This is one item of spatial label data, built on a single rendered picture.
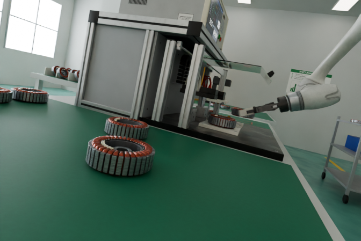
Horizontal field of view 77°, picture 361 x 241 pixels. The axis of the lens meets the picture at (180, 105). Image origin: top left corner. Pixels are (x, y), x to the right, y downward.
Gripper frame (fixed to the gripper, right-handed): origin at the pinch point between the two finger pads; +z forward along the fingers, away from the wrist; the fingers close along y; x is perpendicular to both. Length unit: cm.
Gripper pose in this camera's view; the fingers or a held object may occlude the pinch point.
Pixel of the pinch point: (243, 112)
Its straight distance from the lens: 116.6
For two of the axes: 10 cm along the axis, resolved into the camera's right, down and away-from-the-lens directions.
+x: -2.1, -9.8, 0.5
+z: -9.2, 2.2, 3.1
